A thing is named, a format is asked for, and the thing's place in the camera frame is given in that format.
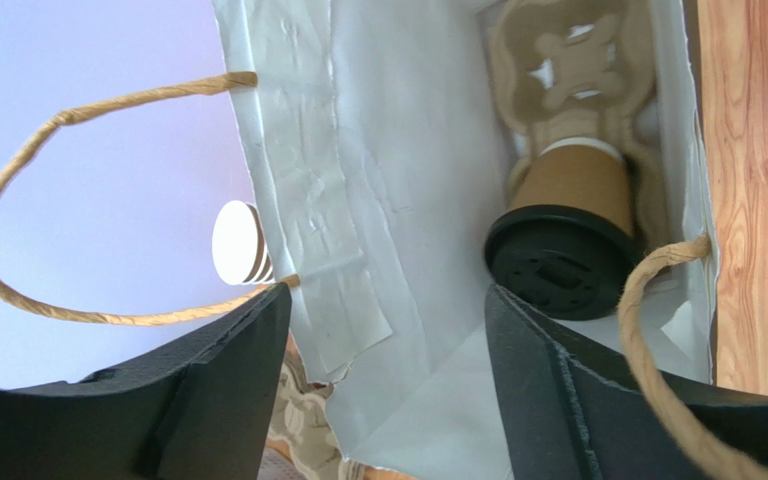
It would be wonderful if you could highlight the single cardboard cup carrier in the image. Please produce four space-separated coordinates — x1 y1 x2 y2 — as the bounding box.
489 1 671 251

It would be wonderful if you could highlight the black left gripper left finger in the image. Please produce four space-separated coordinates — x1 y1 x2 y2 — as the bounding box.
0 285 292 479

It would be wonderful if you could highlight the brown paper coffee cup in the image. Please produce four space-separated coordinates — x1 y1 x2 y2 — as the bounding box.
507 137 636 237

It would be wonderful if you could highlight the black plastic cup lid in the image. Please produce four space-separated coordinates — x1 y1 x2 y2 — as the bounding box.
484 205 644 321

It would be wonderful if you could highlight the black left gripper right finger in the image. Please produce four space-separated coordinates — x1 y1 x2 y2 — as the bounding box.
485 285 768 480

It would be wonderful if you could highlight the cardboard cup carrier tray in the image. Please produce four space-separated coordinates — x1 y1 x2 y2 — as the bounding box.
266 338 366 480

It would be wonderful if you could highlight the stack of paper cups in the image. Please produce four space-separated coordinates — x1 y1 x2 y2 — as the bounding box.
211 200 274 286

